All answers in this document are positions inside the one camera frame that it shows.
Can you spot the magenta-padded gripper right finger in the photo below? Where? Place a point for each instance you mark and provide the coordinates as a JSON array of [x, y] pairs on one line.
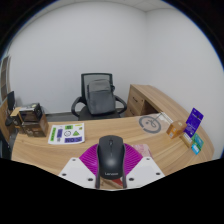
[[143, 170]]

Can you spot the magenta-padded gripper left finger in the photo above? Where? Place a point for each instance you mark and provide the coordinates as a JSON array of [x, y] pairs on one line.
[[80, 170]]

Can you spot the black computer mouse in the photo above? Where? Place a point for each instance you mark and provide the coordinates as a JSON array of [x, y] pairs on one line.
[[111, 158]]

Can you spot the pink and red printed mouse pad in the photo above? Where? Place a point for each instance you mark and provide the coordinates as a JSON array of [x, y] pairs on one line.
[[145, 150]]

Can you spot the white sticker sheet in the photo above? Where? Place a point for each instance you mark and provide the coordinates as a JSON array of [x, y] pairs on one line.
[[66, 133]]

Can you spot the small yellow box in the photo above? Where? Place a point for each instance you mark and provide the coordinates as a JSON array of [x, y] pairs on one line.
[[186, 140]]

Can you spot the small orange box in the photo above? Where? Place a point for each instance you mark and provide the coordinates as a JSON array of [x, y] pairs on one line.
[[176, 129]]

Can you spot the small blue box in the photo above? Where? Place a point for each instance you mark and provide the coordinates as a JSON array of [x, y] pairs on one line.
[[195, 149]]

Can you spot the small green box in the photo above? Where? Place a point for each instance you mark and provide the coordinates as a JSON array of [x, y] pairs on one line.
[[198, 140]]

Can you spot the brown box with black lid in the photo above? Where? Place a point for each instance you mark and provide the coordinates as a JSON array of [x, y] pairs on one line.
[[35, 126]]

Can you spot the purple card stand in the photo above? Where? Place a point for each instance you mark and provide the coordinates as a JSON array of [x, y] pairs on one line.
[[194, 121]]

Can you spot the wooden side desk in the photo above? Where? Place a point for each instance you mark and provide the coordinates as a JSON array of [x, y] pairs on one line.
[[146, 96]]

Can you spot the grey backpack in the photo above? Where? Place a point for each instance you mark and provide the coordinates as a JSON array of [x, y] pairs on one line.
[[101, 96]]

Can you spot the black mesh office chair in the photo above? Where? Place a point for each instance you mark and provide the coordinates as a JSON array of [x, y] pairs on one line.
[[96, 76]]

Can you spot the black visitor chair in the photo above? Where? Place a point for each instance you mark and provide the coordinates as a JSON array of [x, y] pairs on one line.
[[11, 100]]

